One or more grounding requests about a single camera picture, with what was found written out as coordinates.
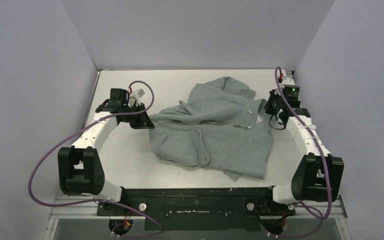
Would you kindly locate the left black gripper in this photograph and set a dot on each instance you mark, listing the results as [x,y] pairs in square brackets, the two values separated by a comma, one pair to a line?
[143,118]

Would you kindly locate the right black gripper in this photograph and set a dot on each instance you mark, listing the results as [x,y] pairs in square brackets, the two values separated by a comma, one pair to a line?
[274,105]

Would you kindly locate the grey zip-up jacket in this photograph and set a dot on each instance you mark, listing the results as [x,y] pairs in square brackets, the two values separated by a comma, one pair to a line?
[214,130]

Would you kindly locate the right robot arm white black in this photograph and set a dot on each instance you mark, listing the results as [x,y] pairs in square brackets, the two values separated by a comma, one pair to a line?
[319,173]

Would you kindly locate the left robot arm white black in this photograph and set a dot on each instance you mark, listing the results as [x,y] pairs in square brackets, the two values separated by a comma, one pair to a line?
[79,166]

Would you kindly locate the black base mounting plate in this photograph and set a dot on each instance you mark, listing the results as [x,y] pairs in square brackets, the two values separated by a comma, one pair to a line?
[209,209]

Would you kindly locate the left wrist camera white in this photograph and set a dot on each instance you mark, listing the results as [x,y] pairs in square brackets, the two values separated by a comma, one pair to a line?
[134,99]

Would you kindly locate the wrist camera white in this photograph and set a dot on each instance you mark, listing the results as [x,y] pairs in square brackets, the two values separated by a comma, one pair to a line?
[285,80]
[134,99]

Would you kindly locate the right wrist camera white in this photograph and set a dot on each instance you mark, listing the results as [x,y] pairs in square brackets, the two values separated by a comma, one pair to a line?
[285,80]

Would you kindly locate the aluminium rail frame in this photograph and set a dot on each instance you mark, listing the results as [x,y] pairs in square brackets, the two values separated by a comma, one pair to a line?
[320,210]

